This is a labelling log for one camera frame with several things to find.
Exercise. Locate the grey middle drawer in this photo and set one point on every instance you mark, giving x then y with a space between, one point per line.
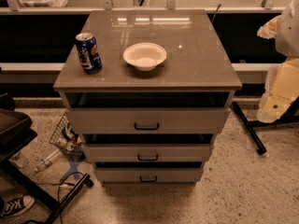
156 153

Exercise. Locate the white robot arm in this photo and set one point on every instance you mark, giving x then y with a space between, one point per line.
284 28

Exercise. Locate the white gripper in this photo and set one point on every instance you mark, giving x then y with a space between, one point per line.
288 34

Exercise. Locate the wire mesh basket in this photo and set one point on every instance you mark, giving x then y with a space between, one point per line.
66 139

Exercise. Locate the black stand leg left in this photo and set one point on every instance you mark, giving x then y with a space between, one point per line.
70 196

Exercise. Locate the black stand base right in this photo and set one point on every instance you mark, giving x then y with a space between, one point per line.
290 117

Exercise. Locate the black and white sneaker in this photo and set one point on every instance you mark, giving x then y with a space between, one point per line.
16 206

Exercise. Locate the grey top drawer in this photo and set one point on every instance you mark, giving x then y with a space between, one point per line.
147 120

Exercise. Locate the black chair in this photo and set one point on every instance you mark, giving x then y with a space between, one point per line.
15 134

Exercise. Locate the grey drawer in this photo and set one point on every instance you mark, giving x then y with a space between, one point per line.
156 153
147 120
168 175

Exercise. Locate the grey bottom drawer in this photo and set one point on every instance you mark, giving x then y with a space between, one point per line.
168 175

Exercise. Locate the white paper bowl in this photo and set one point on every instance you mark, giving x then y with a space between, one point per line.
145 56

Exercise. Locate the blue soda can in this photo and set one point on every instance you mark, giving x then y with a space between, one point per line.
88 53

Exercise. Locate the grey drawer cabinet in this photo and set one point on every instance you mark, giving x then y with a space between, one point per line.
195 74

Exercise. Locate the clear plastic bottle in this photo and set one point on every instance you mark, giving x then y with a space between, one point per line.
45 163

